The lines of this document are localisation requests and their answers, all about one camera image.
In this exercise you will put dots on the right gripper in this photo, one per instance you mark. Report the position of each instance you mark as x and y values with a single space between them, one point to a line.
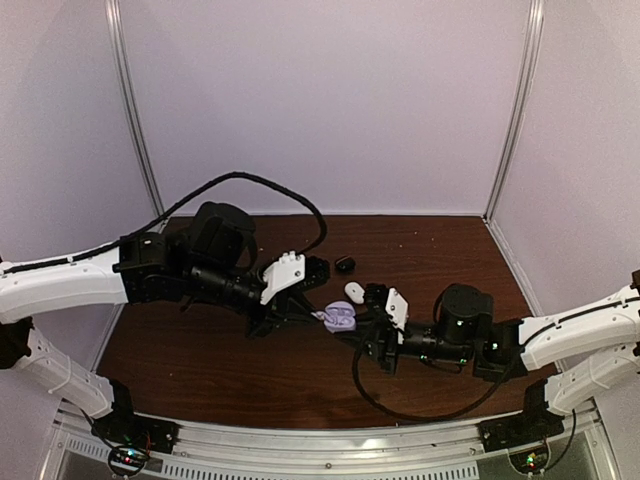
383 340

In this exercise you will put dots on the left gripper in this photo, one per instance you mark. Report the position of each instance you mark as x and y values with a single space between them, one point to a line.
277 314

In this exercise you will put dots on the purple round charging case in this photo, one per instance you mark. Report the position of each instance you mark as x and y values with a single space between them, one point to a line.
339 317

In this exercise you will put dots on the white charging case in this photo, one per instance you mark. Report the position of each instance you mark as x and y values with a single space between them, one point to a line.
355 292

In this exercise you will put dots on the black charging case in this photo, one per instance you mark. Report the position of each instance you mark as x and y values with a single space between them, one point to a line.
345 265

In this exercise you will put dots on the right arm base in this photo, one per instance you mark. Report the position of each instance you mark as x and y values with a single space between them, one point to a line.
525 437

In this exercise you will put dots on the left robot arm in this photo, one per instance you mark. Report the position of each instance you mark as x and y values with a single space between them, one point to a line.
210 262

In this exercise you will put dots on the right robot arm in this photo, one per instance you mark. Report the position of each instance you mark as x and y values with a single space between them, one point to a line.
463 332

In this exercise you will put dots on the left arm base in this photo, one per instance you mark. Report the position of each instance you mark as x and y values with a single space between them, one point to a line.
134 445

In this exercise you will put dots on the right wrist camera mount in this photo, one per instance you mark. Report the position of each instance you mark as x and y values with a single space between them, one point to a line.
387 304

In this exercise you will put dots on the front aluminium rail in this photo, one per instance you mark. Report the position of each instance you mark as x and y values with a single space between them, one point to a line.
446 451

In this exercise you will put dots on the left aluminium frame post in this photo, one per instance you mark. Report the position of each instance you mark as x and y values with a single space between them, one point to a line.
132 113

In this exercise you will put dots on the aluminium frame post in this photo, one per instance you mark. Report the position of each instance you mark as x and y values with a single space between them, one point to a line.
528 65
132 113

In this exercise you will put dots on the right aluminium frame post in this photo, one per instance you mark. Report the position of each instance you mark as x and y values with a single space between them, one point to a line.
528 65

